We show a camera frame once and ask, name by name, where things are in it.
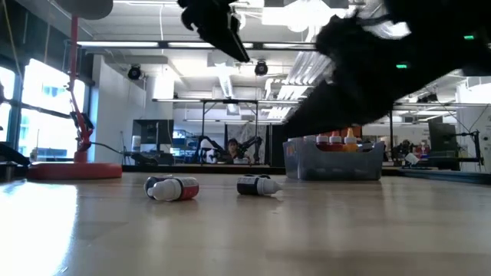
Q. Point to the person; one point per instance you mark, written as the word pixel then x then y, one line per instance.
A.
pixel 232 146

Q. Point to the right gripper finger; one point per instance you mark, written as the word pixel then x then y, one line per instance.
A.
pixel 314 122

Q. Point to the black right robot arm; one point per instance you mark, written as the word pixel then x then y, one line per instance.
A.
pixel 422 57

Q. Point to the black cabinet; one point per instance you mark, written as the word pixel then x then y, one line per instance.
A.
pixel 153 132

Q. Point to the small red-label dropper bottle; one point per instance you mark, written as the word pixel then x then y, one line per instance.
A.
pixel 172 189

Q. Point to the black workstation frame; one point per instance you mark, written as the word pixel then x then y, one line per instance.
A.
pixel 230 101

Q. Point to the red desk lamp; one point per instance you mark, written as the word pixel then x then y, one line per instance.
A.
pixel 76 171

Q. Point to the black ceiling camera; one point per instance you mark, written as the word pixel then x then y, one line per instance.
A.
pixel 261 68
pixel 134 72

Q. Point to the small white background object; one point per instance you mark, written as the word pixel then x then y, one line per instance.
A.
pixel 411 158

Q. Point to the large green food coloring bottle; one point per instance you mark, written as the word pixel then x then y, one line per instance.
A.
pixel 309 139

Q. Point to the black background robot arm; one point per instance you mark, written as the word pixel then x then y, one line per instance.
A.
pixel 220 149
pixel 251 145

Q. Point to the black tripod stand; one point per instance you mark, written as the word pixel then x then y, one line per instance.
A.
pixel 476 147

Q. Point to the grey translucent plastic bin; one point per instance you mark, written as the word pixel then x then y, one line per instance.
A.
pixel 337 165

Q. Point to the black table rig frame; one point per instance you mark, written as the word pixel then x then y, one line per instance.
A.
pixel 192 169

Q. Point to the black background monitor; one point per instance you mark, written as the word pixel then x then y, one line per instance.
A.
pixel 443 142

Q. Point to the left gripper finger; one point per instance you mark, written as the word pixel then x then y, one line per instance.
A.
pixel 226 38
pixel 187 21

